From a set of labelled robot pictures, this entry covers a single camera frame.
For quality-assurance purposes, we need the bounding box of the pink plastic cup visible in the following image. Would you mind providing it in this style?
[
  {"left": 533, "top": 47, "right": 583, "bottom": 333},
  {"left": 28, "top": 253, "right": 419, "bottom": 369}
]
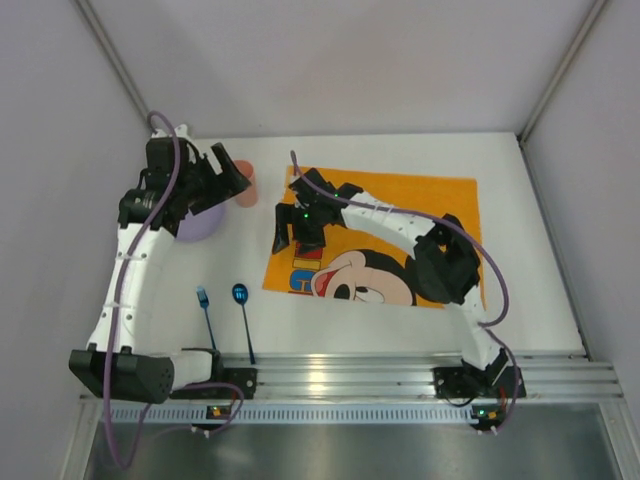
[{"left": 234, "top": 160, "right": 258, "bottom": 208}]

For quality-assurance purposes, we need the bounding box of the orange cartoon mouse placemat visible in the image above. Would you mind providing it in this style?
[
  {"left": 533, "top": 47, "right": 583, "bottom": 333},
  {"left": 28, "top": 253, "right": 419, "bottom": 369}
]
[{"left": 271, "top": 187, "right": 483, "bottom": 308}]

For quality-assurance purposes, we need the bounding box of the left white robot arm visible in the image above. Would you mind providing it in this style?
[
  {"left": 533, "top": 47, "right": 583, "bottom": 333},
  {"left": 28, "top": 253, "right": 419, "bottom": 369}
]
[{"left": 69, "top": 124, "right": 250, "bottom": 404}]

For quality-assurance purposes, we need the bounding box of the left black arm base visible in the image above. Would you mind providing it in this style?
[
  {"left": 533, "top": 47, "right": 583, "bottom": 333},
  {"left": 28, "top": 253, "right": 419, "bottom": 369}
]
[{"left": 169, "top": 348, "right": 257, "bottom": 400}]

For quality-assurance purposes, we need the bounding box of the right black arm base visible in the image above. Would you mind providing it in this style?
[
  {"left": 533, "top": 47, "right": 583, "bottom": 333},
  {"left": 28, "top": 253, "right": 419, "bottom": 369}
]
[{"left": 432, "top": 348, "right": 526, "bottom": 406}]

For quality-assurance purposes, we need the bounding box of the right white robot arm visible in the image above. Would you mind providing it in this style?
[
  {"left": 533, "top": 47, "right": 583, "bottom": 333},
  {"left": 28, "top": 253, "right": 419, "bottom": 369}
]
[{"left": 272, "top": 168, "right": 517, "bottom": 400}]

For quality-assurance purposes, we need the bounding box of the purple plastic plate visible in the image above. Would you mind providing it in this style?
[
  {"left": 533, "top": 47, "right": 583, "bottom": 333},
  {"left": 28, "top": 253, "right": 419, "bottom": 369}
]
[{"left": 176, "top": 203, "right": 226, "bottom": 243}]

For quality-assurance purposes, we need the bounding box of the blue metal spoon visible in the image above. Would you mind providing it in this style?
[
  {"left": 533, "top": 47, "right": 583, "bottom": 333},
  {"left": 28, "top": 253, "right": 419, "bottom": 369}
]
[{"left": 232, "top": 283, "right": 256, "bottom": 365}]

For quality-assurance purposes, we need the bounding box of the blue metal fork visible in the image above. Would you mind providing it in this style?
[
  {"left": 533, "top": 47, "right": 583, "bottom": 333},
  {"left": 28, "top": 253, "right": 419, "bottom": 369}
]
[{"left": 196, "top": 286, "right": 217, "bottom": 350}]

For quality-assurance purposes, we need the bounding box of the left aluminium frame post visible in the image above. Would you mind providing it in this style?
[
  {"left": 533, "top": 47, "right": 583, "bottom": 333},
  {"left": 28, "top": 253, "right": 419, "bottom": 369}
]
[{"left": 71, "top": 0, "right": 152, "bottom": 133}]

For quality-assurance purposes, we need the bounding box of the aluminium frame post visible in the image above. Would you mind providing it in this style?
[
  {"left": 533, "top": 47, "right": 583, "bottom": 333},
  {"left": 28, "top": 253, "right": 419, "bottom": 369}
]
[
  {"left": 516, "top": 0, "right": 614, "bottom": 144},
  {"left": 71, "top": 0, "right": 152, "bottom": 133}
]

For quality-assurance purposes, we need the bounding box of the perforated cable tray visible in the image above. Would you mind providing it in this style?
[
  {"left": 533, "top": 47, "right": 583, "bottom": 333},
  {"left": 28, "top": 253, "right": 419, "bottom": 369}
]
[{"left": 144, "top": 402, "right": 506, "bottom": 425}]

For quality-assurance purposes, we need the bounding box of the aluminium mounting rail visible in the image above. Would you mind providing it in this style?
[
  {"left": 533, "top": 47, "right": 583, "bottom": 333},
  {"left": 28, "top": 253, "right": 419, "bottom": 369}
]
[{"left": 79, "top": 351, "right": 624, "bottom": 401}]

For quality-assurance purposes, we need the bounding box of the right aluminium frame post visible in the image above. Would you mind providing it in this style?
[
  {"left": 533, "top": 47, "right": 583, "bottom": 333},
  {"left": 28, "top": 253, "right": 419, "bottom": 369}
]
[{"left": 516, "top": 0, "right": 614, "bottom": 144}]

